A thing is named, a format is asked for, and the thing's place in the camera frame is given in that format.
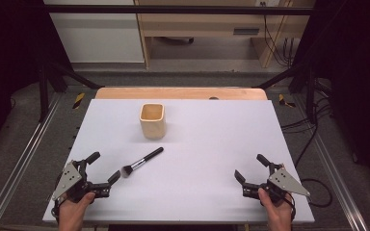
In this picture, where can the yellow black tape marker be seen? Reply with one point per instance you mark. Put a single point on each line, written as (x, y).
(282, 100)
(78, 100)

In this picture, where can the black makeup brush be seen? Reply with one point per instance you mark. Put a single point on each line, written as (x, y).
(147, 157)

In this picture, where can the wooden desk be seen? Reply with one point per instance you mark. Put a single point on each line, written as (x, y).
(202, 24)

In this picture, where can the person's left hand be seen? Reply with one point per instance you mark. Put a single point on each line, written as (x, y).
(73, 213)

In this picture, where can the square wooden cup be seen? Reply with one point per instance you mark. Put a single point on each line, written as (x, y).
(153, 128)

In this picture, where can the black metal stand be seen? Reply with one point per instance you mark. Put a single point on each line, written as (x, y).
(310, 96)
(43, 93)

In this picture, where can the white cabinet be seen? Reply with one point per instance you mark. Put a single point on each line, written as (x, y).
(99, 38)

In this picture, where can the dark object under desk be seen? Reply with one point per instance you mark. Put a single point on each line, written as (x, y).
(179, 40)

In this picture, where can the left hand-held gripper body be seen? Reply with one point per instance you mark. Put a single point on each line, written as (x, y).
(66, 181)

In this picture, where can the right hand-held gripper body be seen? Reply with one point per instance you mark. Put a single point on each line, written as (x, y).
(285, 182)

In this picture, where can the light wooden table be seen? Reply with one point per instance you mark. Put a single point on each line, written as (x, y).
(173, 93)

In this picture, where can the black horizontal frame bar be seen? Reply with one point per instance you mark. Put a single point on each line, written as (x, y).
(173, 9)

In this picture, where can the aluminium rail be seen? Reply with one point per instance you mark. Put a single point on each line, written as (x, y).
(19, 163)
(334, 173)

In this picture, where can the person's right hand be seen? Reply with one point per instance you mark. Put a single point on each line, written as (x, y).
(279, 216)

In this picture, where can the black curtain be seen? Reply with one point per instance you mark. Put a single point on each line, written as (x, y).
(9, 48)
(359, 80)

